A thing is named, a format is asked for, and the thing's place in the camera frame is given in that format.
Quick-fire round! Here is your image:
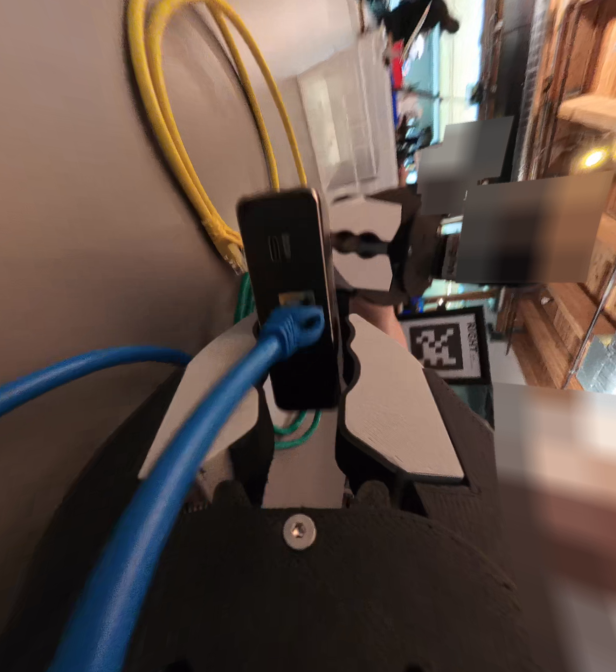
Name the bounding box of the black ethernet switch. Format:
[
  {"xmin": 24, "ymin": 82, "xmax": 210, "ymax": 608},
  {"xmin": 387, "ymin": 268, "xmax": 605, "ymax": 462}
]
[{"xmin": 236, "ymin": 188, "xmax": 341, "ymax": 411}]

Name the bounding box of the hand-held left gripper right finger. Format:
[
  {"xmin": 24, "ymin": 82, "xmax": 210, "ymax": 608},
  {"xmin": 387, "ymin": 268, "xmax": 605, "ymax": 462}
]
[{"xmin": 338, "ymin": 313, "xmax": 466, "ymax": 484}]

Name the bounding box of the person's right forearm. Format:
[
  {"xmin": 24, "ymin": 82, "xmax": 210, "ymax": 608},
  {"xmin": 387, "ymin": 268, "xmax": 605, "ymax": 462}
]
[{"xmin": 352, "ymin": 293, "xmax": 411, "ymax": 350}]

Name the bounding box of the yellow ethernet cable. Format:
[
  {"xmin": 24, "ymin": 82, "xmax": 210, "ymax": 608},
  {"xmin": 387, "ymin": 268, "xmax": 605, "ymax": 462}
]
[{"xmin": 127, "ymin": 0, "xmax": 309, "ymax": 276}]

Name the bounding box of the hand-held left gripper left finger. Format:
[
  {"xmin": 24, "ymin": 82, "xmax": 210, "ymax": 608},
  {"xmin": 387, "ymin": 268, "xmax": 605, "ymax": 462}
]
[{"xmin": 139, "ymin": 319, "xmax": 262, "ymax": 480}]

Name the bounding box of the green ethernet cable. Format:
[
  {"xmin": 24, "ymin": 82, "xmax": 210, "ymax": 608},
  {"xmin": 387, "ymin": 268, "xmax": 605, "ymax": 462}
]
[{"xmin": 233, "ymin": 273, "xmax": 323, "ymax": 450}]

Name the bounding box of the black framed marker sign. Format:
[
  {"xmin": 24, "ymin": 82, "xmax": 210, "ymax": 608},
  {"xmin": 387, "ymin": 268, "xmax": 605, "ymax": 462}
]
[{"xmin": 397, "ymin": 307, "xmax": 492, "ymax": 386}]

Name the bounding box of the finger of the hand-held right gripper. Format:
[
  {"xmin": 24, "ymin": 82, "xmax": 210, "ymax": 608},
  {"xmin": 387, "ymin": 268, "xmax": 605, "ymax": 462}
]
[
  {"xmin": 330, "ymin": 194, "xmax": 404, "ymax": 240},
  {"xmin": 331, "ymin": 250, "xmax": 394, "ymax": 291}
]

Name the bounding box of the clear plastic bin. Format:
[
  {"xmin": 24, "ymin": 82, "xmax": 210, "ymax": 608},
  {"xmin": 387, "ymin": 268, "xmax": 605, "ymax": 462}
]
[{"xmin": 297, "ymin": 29, "xmax": 399, "ymax": 199}]

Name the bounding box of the blue ethernet cable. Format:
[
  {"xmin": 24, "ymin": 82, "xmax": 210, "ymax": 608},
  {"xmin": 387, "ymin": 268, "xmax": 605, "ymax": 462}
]
[{"xmin": 0, "ymin": 304, "xmax": 325, "ymax": 672}]

